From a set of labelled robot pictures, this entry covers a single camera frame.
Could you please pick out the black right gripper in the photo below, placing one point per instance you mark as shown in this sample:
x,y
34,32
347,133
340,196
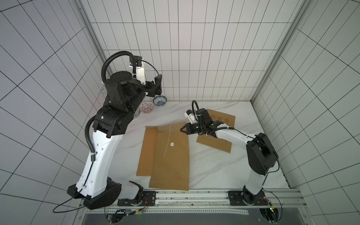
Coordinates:
x,y
198,128

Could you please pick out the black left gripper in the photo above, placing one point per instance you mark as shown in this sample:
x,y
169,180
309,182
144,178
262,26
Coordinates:
x,y
153,92

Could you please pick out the brown kraft file bag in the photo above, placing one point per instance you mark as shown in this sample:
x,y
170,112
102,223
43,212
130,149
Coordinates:
x,y
146,159
172,160

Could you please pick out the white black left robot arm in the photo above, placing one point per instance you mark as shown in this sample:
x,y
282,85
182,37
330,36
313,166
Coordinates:
x,y
104,131

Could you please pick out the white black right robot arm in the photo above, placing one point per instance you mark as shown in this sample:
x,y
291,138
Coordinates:
x,y
261,154

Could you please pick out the blue white patterned bowl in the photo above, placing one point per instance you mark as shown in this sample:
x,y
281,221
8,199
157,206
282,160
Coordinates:
x,y
160,101

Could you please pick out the red blue patterned bowl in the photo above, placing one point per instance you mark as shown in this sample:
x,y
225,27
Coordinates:
x,y
146,107

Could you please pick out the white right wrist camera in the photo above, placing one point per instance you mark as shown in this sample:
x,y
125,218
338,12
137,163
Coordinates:
x,y
189,114

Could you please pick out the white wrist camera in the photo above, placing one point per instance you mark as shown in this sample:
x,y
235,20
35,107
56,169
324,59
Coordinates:
x,y
189,114
140,72

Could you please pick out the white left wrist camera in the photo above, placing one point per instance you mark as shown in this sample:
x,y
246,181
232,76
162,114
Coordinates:
x,y
140,72

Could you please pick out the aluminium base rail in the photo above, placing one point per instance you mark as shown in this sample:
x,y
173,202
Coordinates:
x,y
279,202

